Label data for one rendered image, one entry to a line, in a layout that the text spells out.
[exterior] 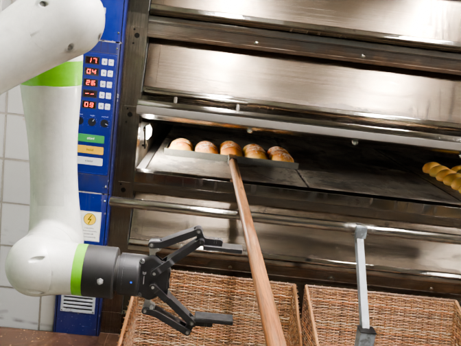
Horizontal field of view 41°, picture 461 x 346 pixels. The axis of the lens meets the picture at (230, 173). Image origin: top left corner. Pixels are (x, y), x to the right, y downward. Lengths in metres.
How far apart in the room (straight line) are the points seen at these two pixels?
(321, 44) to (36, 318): 1.38
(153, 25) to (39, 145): 0.98
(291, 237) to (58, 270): 1.21
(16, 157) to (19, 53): 1.24
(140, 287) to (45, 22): 0.48
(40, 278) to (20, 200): 1.13
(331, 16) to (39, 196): 1.22
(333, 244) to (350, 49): 0.67
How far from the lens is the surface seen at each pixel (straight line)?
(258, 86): 2.05
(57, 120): 1.16
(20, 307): 2.33
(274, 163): 2.49
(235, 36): 2.05
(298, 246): 2.16
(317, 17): 2.06
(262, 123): 1.92
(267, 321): 1.00
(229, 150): 2.49
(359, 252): 1.77
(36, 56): 0.97
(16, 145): 2.17
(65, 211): 1.20
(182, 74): 2.05
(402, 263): 2.25
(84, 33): 0.98
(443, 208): 2.25
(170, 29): 2.06
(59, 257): 1.09
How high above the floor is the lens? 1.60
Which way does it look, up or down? 11 degrees down
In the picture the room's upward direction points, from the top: 7 degrees clockwise
